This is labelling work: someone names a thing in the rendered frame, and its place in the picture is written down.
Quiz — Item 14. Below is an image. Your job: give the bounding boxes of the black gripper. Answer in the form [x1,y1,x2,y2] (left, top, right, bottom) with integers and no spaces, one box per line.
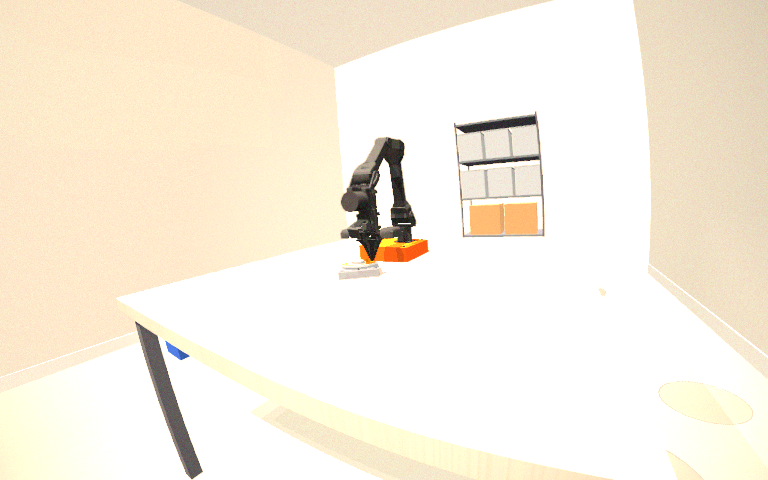
[340,209,401,261]

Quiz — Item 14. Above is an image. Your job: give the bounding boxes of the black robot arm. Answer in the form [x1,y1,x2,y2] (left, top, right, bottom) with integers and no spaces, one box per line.
[340,137,417,243]

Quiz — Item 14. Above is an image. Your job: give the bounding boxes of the yellow round plate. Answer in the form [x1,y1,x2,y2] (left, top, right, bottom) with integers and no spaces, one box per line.
[341,258,375,268]

